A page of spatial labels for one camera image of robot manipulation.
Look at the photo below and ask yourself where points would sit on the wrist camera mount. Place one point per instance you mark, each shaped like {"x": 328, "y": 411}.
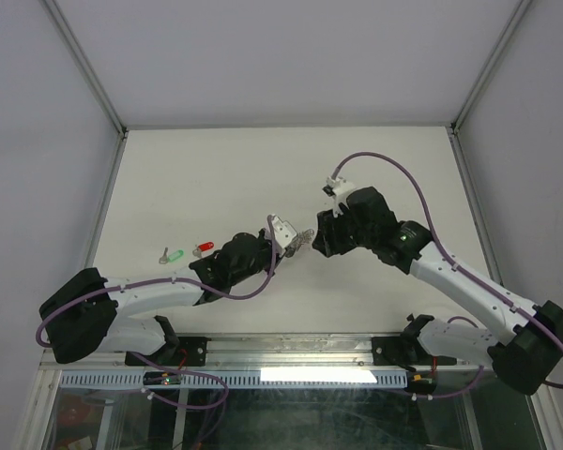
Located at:
{"x": 338, "y": 189}
{"x": 280, "y": 233}

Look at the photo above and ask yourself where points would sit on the aluminium frame post right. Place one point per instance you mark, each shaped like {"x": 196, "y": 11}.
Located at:
{"x": 491, "y": 63}

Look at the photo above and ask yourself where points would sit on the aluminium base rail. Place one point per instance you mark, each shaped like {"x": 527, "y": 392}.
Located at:
{"x": 253, "y": 351}

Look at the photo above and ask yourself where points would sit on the green tag key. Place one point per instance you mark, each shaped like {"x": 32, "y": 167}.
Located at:
{"x": 170, "y": 257}

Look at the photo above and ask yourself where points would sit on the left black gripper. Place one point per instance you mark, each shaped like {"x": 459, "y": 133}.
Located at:
{"x": 263, "y": 239}

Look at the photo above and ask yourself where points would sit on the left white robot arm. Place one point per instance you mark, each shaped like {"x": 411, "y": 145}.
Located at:
{"x": 92, "y": 313}

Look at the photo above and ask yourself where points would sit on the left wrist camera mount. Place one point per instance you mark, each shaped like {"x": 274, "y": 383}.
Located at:
{"x": 280, "y": 233}

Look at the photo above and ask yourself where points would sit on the white slotted cable duct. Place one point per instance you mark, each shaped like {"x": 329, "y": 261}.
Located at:
{"x": 266, "y": 378}

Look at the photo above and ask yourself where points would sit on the aluminium frame post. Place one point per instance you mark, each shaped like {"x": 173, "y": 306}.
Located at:
{"x": 491, "y": 63}
{"x": 72, "y": 44}

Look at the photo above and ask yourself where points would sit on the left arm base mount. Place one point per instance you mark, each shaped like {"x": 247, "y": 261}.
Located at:
{"x": 190, "y": 351}

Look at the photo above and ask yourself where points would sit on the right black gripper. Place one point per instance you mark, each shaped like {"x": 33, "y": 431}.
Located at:
{"x": 327, "y": 239}

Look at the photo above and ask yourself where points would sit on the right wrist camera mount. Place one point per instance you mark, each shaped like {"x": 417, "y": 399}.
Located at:
{"x": 338, "y": 189}

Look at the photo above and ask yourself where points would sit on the aluminium frame post left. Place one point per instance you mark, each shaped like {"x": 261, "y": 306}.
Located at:
{"x": 72, "y": 44}

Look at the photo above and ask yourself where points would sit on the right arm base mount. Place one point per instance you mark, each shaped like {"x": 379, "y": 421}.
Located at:
{"x": 394, "y": 351}

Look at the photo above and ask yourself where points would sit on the metal disc with keyrings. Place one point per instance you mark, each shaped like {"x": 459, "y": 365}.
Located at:
{"x": 302, "y": 239}

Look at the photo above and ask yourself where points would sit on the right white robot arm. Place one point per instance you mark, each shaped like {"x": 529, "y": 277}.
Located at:
{"x": 519, "y": 340}

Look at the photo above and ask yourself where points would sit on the red tag key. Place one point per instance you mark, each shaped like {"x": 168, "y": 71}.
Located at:
{"x": 201, "y": 249}

